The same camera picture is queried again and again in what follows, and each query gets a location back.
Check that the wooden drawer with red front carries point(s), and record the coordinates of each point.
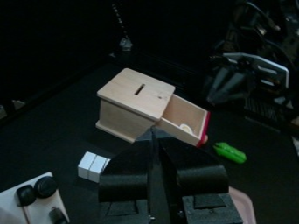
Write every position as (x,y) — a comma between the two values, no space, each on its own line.
(183,112)

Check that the silver frame clamp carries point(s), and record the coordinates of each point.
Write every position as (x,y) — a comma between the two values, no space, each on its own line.
(125,44)

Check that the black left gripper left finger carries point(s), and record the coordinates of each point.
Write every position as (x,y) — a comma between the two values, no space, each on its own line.
(124,180)

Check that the white toy egg half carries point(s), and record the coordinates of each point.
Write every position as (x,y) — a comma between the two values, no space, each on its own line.
(185,128)

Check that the wooden box with slot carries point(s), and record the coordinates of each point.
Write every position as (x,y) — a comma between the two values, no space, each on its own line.
(128,96)

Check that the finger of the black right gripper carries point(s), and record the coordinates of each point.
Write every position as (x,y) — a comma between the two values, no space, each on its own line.
(217,84)
(237,86)

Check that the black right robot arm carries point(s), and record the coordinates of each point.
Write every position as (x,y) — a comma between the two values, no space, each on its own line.
(252,29)

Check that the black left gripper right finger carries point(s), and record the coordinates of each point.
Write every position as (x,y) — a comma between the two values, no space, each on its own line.
(197,175)

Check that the green ridged toy vegetable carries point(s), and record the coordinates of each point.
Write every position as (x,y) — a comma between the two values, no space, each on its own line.
(229,152)

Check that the small white toy carton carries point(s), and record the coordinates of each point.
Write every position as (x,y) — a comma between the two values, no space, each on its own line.
(93,166)

